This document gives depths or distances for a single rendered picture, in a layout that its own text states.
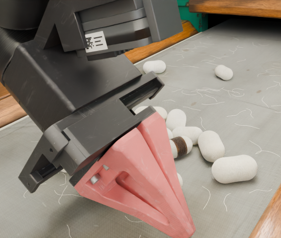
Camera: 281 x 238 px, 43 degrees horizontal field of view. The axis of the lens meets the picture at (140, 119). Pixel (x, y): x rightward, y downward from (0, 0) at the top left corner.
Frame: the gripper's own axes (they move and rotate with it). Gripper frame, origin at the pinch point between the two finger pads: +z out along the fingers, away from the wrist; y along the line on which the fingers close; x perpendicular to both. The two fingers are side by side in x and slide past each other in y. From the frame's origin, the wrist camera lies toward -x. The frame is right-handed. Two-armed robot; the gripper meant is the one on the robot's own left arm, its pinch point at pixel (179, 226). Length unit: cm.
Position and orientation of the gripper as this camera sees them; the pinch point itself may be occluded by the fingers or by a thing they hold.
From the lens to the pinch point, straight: 24.5
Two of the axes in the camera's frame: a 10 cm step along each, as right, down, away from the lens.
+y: 5.8, -4.0, 7.1
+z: 6.6, 7.4, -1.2
